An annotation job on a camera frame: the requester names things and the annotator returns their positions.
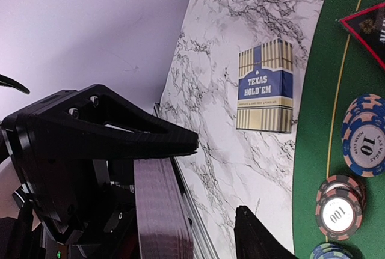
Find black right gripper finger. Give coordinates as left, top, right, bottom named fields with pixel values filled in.
left=234, top=206, right=296, bottom=259

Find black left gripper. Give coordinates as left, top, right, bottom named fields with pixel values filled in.
left=1, top=84, right=198, bottom=258

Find teal chips mat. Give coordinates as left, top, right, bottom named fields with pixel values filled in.
left=309, top=243, right=353, bottom=259

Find white blue chips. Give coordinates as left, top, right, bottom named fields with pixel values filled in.
left=341, top=94, right=384, bottom=177

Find red striped card deck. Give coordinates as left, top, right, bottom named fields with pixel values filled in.
left=134, top=159, right=194, bottom=258

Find blue gold card box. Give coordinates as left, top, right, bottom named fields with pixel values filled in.
left=236, top=38, right=294, bottom=133

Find round green poker mat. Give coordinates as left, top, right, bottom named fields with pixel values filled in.
left=292, top=0, right=384, bottom=258

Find red triangle marker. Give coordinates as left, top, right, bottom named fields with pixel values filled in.
left=339, top=2, right=384, bottom=69

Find front aluminium rail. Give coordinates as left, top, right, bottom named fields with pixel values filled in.
left=153, top=102, right=219, bottom=259

